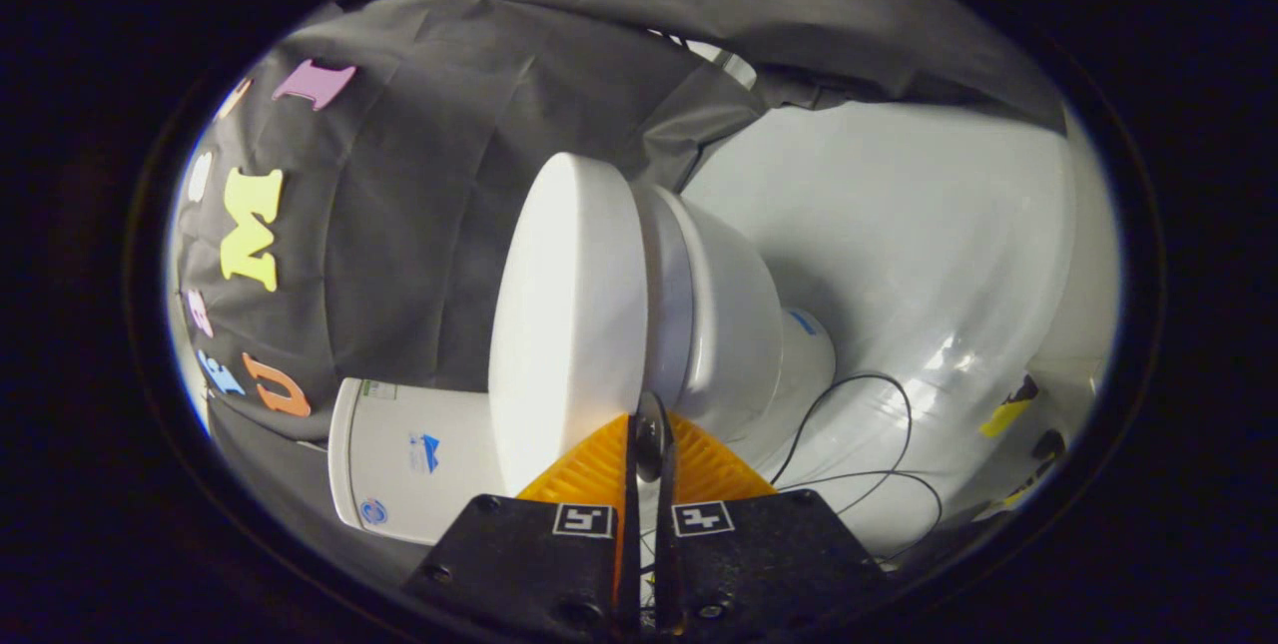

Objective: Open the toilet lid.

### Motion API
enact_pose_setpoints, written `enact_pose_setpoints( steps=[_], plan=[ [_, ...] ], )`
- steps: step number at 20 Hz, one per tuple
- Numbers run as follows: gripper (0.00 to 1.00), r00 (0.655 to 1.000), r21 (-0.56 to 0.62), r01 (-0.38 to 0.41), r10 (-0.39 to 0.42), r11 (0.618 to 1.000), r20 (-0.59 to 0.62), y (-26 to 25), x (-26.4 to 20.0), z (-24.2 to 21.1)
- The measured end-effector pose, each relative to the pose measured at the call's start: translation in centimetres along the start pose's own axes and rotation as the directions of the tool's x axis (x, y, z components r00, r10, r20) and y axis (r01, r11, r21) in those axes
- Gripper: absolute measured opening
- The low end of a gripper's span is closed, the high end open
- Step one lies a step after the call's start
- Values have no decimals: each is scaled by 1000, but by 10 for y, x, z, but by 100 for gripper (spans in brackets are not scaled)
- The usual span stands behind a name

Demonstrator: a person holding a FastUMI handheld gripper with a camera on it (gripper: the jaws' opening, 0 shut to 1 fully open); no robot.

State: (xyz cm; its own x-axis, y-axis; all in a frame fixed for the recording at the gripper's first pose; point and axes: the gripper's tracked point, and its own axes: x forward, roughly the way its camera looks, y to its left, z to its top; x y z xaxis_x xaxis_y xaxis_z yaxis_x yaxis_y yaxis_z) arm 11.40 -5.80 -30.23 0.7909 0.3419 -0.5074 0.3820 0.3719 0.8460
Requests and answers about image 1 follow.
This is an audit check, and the white toilet tank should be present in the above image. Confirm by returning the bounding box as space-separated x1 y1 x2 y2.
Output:
344 379 512 546

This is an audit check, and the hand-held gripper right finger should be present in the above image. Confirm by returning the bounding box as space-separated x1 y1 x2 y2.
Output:
654 412 890 638

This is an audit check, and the white tank cover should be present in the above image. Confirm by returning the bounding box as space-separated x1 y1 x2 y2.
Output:
327 377 364 531

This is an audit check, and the black backdrop cloth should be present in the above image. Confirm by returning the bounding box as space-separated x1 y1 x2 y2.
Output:
175 0 1069 585

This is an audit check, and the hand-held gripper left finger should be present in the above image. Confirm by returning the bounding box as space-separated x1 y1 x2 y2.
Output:
404 412 641 640

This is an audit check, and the thin black cable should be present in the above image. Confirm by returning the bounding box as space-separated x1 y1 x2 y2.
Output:
769 372 946 565

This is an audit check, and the white toilet bowl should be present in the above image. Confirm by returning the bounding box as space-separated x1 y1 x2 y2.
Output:
654 187 838 471

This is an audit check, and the white toilet lid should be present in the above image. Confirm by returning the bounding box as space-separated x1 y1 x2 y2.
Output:
487 153 672 496

